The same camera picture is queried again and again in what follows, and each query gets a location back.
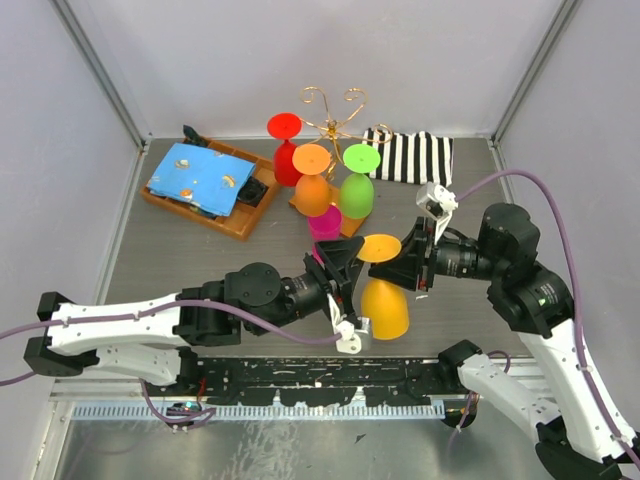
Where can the black white striped cloth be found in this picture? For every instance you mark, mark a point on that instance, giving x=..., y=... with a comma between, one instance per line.
x=415, y=159

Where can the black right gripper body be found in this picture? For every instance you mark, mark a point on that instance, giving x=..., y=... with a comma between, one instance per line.
x=449, y=256

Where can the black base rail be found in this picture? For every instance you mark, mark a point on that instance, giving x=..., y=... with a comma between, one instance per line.
x=314, y=382

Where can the blue patterned cloth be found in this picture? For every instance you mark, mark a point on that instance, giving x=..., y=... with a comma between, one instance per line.
x=200, y=177

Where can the wooden compartment tray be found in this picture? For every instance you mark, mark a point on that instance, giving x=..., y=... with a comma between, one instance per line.
x=243, y=218

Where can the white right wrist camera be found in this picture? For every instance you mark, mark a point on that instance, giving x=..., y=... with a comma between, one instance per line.
x=439, y=204

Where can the pink plastic wine glass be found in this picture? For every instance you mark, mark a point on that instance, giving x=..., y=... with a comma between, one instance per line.
x=327, y=226

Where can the orange plastic wine glass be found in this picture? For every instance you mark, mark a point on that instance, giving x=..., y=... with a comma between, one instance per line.
x=312, y=194

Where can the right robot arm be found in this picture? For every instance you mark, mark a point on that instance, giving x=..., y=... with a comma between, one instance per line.
x=571, y=437

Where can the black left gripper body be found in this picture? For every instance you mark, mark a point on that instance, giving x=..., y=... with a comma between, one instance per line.
x=325, y=282

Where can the yellow plastic wine glass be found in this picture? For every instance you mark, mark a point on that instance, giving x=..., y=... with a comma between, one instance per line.
x=382, y=302

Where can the dark patterned cloth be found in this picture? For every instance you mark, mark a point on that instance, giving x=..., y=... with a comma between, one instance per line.
x=192, y=137

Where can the green plastic wine glass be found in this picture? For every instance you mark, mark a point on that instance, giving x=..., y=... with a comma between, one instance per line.
x=357, y=191

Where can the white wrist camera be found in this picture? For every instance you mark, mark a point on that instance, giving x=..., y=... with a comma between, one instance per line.
x=439, y=204
x=351, y=339

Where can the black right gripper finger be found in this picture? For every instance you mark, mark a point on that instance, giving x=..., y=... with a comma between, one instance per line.
x=404, y=273
x=412, y=252

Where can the red plastic wine glass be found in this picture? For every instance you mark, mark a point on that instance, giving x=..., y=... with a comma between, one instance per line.
x=285, y=126

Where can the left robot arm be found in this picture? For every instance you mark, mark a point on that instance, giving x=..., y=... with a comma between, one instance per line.
x=154, y=340

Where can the black item in tray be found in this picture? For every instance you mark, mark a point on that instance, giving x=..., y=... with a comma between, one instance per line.
x=252, y=192

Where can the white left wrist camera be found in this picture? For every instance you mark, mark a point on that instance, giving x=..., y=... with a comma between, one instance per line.
x=351, y=339

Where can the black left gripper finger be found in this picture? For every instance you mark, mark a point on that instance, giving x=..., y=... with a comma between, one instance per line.
x=340, y=257
x=349, y=275

